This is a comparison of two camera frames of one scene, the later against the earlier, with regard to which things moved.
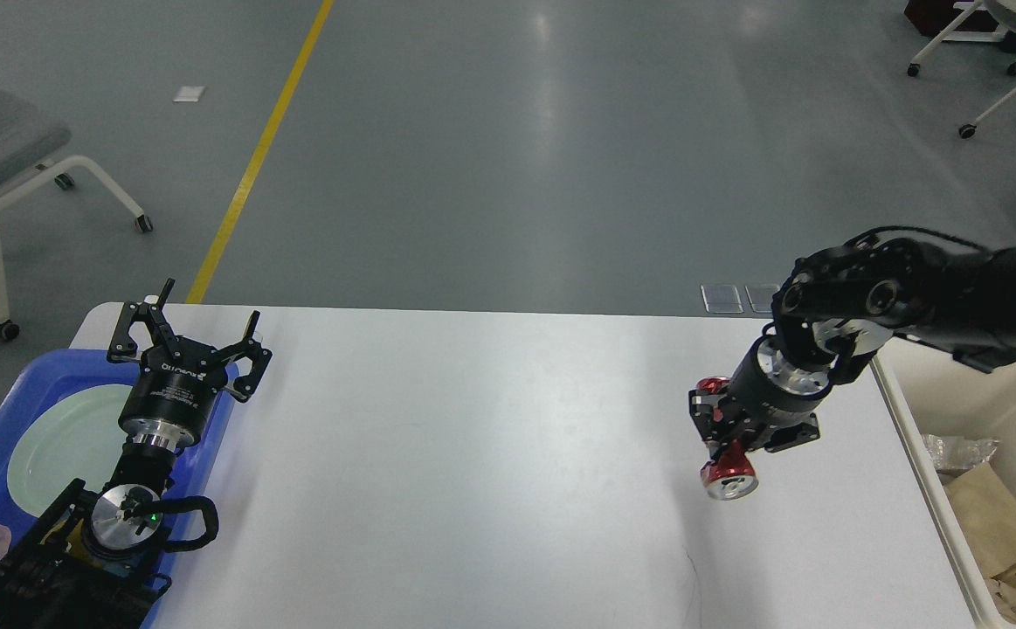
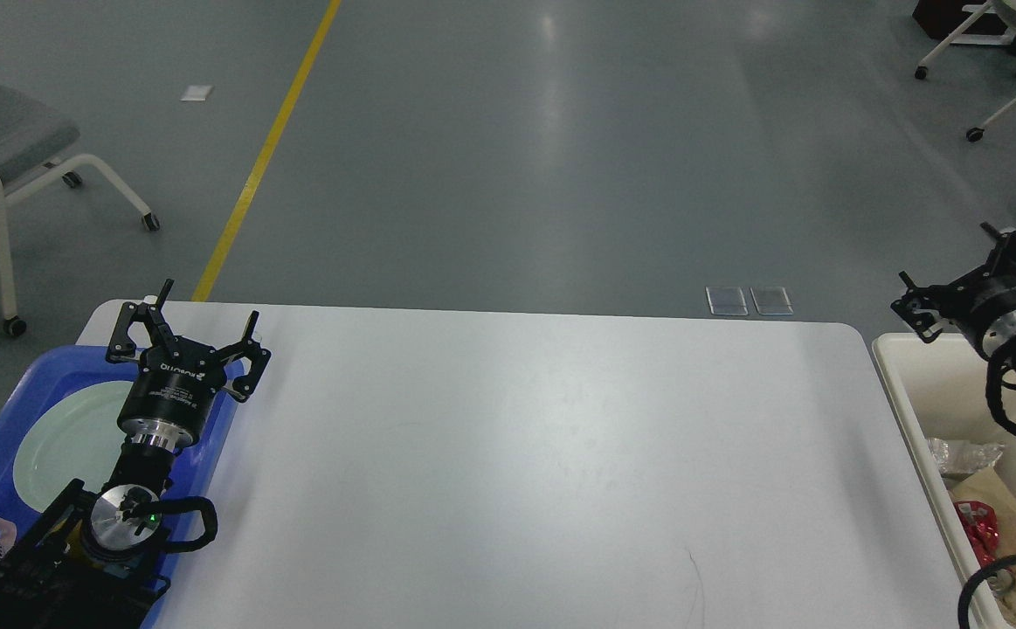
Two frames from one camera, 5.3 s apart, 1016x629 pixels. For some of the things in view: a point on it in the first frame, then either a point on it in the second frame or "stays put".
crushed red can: (729, 475) -> (980, 524)
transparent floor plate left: (722, 299) stays put
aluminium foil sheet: (954, 452) stays put
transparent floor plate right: (760, 296) stays put
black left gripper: (167, 404) stays put
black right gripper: (764, 381) -> (998, 300)
